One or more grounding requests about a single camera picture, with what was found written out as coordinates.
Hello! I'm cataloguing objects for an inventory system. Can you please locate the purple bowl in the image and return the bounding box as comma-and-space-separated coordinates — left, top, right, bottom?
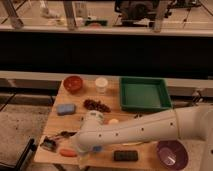
156, 140, 189, 171

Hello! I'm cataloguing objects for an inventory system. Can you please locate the blue sponge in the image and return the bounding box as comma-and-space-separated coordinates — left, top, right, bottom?
56, 104, 76, 116

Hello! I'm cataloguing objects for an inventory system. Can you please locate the blue cup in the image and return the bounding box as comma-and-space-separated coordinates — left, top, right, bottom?
92, 146, 103, 152

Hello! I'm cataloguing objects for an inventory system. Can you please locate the white cup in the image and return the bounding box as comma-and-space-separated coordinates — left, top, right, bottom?
95, 77, 108, 93

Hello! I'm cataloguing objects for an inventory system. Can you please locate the black handled brush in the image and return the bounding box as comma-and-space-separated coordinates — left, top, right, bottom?
53, 131, 77, 139

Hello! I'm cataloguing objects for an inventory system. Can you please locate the black rectangular block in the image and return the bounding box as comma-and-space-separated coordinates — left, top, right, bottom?
114, 150, 138, 161

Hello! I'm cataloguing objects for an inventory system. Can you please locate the green plastic tray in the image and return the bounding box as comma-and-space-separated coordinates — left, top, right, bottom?
119, 77, 172, 112

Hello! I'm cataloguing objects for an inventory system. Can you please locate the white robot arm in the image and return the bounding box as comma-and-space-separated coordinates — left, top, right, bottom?
71, 106, 213, 171

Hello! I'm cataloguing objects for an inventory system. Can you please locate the orange fruit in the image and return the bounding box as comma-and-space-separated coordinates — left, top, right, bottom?
108, 118, 119, 124

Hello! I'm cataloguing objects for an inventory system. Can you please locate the metal cup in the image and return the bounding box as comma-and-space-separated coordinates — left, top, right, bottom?
134, 114, 143, 119

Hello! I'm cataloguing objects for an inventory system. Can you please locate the yellow banana peel toy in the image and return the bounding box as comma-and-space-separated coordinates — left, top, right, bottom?
122, 142, 145, 146

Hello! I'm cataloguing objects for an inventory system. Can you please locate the red pepper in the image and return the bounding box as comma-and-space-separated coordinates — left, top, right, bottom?
59, 149, 77, 157

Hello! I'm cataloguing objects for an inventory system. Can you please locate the black chair frame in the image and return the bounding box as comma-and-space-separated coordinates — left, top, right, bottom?
0, 138, 37, 171

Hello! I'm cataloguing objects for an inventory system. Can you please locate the dark grape bunch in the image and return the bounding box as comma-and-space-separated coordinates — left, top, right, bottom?
83, 99, 111, 113

